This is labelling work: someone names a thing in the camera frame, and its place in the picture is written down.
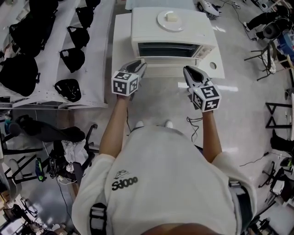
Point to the black swivel office chair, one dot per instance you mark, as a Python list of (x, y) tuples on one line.
[(50, 134)]

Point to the white low table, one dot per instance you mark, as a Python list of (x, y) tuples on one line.
[(121, 41)]

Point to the white toaster oven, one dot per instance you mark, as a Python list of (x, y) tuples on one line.
[(149, 34)]

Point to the group of black bags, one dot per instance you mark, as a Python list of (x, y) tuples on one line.
[(20, 75)]

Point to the person's left white shoe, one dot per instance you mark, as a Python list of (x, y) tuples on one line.
[(139, 124)]

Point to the white crumpled cloth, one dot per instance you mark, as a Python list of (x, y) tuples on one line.
[(73, 150)]

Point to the person's right forearm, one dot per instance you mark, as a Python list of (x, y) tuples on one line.
[(211, 137)]

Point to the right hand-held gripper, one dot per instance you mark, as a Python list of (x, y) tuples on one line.
[(206, 97)]

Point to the white handheld device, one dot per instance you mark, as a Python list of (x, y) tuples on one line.
[(207, 6)]

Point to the person's white printed shirt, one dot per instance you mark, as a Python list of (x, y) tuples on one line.
[(165, 174)]

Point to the person's right white shoe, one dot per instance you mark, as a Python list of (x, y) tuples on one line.
[(168, 124)]

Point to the black metal frame legs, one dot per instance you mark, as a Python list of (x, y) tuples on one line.
[(273, 114)]

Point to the white round plate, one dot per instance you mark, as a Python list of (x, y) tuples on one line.
[(163, 24)]

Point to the green and black item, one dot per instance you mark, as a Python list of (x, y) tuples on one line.
[(39, 169)]

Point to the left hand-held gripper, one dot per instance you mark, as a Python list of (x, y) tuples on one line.
[(125, 83)]

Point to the beige food block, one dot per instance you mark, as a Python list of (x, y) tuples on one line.
[(171, 17)]

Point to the person's left forearm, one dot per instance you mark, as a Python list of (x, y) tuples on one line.
[(113, 128)]

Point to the person's white shoe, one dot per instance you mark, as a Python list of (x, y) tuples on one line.
[(139, 124), (168, 124)]

